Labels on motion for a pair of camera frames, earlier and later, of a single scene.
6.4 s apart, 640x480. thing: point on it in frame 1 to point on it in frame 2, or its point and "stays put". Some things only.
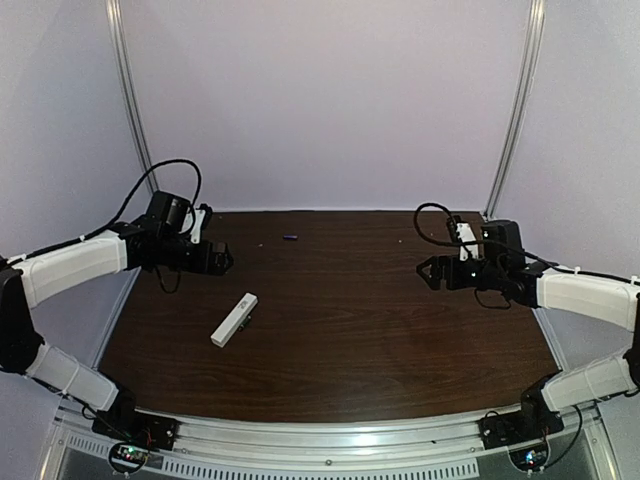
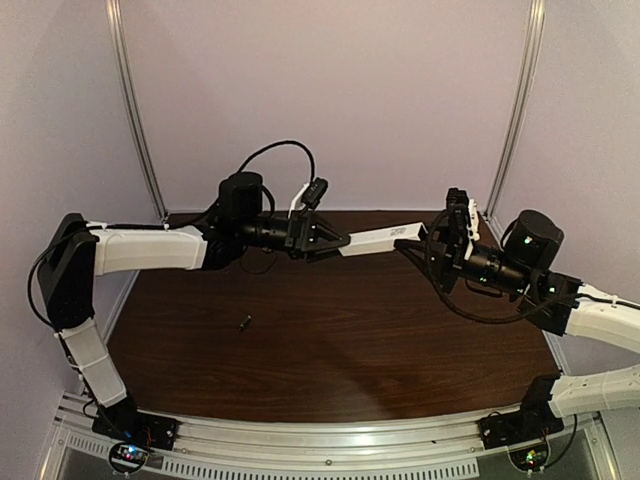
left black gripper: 211,256 to 305,235
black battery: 246,321 stays put
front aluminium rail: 210,447 stays put
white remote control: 224,332 to 382,239
